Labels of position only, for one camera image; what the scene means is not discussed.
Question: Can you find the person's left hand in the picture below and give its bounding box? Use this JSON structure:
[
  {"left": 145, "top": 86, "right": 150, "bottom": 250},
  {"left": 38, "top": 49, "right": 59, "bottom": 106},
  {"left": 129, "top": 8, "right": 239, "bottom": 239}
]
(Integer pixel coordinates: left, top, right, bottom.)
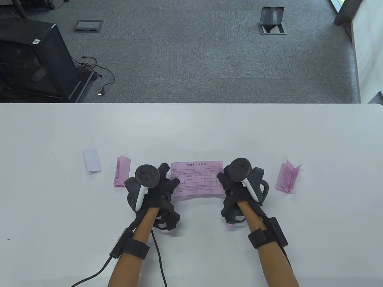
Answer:
[{"left": 124, "top": 163, "right": 180, "bottom": 213}]

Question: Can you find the person's right hand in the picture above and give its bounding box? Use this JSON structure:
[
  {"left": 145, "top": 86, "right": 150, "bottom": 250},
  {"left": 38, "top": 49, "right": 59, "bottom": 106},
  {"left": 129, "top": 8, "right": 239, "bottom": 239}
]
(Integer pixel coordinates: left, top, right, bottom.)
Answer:
[{"left": 216, "top": 167, "right": 268, "bottom": 216}]

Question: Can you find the pink invoice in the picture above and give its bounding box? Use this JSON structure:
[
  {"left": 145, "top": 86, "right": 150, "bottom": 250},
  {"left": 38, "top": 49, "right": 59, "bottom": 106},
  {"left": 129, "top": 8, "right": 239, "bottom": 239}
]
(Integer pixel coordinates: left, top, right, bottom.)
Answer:
[
  {"left": 275, "top": 160, "right": 303, "bottom": 194},
  {"left": 171, "top": 161, "right": 225, "bottom": 198},
  {"left": 113, "top": 156, "right": 131, "bottom": 188}
]

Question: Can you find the white invoice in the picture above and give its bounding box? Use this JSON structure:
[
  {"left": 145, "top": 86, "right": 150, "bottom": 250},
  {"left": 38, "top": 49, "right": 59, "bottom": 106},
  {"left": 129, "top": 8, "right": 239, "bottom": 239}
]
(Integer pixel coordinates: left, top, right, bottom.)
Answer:
[{"left": 83, "top": 146, "right": 102, "bottom": 175}]

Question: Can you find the person's left forearm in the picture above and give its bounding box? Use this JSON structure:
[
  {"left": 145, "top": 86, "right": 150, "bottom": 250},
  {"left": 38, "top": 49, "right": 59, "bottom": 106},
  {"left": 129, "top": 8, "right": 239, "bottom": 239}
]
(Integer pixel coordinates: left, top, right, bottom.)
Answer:
[{"left": 108, "top": 206, "right": 160, "bottom": 287}]

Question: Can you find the person's right forearm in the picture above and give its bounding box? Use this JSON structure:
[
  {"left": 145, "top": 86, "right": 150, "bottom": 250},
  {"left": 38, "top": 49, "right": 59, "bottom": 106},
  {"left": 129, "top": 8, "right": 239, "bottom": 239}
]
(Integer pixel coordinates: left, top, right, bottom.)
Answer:
[{"left": 236, "top": 201, "right": 300, "bottom": 287}]

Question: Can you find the black forearm battery box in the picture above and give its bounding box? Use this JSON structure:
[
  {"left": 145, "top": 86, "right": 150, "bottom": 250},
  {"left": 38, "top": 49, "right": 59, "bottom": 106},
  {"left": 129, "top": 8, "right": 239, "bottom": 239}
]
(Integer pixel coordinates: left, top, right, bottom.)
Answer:
[
  {"left": 263, "top": 218, "right": 288, "bottom": 248},
  {"left": 109, "top": 228, "right": 133, "bottom": 259}
]

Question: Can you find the grey tracking controller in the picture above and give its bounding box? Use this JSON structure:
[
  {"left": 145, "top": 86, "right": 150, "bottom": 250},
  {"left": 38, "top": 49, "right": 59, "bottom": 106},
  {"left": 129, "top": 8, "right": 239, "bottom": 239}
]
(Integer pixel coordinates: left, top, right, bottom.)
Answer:
[
  {"left": 124, "top": 164, "right": 160, "bottom": 211},
  {"left": 224, "top": 158, "right": 270, "bottom": 207}
]

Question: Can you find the black equipment cabinet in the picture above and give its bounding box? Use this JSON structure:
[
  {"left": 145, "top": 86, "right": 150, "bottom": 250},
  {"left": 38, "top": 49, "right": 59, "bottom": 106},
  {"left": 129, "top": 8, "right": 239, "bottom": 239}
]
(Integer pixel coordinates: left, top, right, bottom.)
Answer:
[{"left": 0, "top": 16, "right": 94, "bottom": 103}]

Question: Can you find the open grey floor socket box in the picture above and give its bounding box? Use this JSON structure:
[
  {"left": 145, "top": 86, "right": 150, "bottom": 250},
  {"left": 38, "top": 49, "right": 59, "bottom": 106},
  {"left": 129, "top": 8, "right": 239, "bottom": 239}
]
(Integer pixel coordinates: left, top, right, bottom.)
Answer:
[{"left": 258, "top": 7, "right": 287, "bottom": 35}]

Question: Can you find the closed grey floor socket box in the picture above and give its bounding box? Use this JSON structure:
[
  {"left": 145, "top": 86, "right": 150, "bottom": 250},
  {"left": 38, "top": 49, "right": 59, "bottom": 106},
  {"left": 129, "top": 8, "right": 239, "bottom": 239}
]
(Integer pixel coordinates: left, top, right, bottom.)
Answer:
[{"left": 74, "top": 20, "right": 104, "bottom": 33}]

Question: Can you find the white partition panel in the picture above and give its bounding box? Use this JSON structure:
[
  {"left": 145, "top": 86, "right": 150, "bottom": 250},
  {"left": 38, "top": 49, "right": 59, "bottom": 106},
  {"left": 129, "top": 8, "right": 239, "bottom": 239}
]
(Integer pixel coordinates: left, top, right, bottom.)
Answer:
[{"left": 350, "top": 0, "right": 383, "bottom": 104}]

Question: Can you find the dark furniture base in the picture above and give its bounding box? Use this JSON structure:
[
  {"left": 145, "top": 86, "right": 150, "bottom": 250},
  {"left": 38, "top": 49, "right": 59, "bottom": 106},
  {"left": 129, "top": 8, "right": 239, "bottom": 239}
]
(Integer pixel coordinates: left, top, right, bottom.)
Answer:
[{"left": 0, "top": 0, "right": 71, "bottom": 19}]

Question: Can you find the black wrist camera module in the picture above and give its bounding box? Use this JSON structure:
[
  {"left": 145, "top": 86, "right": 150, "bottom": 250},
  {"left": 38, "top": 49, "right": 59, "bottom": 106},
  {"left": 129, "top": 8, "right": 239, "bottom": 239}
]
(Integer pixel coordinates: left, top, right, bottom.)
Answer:
[
  {"left": 153, "top": 206, "right": 180, "bottom": 231},
  {"left": 221, "top": 203, "right": 246, "bottom": 225}
]

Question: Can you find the black forearm strap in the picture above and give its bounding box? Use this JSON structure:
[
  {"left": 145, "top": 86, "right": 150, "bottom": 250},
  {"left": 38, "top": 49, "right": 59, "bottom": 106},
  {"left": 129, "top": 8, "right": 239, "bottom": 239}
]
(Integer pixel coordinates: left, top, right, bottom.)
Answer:
[
  {"left": 248, "top": 229, "right": 268, "bottom": 249},
  {"left": 123, "top": 238, "right": 150, "bottom": 260}
]

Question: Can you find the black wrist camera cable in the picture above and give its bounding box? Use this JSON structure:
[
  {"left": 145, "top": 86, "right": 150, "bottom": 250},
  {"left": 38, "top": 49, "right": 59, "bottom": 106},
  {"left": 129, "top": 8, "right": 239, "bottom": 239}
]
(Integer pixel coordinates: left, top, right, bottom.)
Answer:
[{"left": 151, "top": 229, "right": 168, "bottom": 287}]

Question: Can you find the black battery box cable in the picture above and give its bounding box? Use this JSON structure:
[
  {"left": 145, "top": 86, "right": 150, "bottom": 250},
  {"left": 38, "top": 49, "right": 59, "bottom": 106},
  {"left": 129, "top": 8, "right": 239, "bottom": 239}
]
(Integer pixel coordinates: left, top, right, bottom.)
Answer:
[{"left": 70, "top": 256, "right": 115, "bottom": 287}]

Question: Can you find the black floor cable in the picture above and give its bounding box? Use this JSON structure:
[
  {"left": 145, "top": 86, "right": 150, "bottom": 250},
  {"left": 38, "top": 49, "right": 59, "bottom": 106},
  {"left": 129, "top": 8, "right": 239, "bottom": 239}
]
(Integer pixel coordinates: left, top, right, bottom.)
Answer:
[{"left": 72, "top": 56, "right": 115, "bottom": 97}]

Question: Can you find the dark grey post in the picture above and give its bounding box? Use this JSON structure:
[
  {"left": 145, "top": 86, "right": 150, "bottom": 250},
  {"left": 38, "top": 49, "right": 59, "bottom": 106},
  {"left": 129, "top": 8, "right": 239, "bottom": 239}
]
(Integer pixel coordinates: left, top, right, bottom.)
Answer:
[{"left": 334, "top": 0, "right": 364, "bottom": 26}]

